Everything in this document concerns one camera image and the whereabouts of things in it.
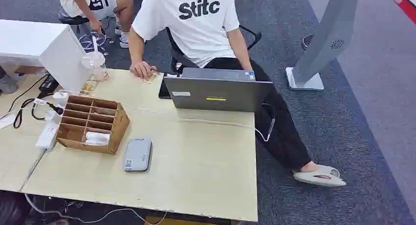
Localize black power adapter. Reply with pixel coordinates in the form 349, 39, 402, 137
38, 74, 60, 94

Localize white floor cable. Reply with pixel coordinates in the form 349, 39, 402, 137
24, 193, 168, 225

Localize person in white shirt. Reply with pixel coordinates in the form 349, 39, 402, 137
128, 0, 347, 188

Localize grey laptop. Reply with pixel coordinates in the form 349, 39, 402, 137
163, 67, 273, 113

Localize black cable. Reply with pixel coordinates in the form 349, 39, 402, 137
7, 75, 64, 129

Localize person seated in shorts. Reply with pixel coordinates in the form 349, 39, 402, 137
52, 0, 134, 49

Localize small white desk fan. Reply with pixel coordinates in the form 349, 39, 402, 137
80, 35, 109, 82

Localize white cards in box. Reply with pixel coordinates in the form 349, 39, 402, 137
84, 131, 111, 146

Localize yellow printed card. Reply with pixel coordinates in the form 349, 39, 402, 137
79, 80, 99, 96

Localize grey stand with white base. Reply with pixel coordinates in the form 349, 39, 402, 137
285, 0, 385, 92

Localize black office chair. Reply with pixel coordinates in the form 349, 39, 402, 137
165, 25, 262, 73

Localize white plug adapter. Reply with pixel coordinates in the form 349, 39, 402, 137
52, 91, 69, 108

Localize black stool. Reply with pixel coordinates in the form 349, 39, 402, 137
58, 11, 90, 34

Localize wooden card box with slots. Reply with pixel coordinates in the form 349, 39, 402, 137
56, 95, 130, 155

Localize white power strip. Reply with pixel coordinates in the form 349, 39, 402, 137
35, 110, 61, 152

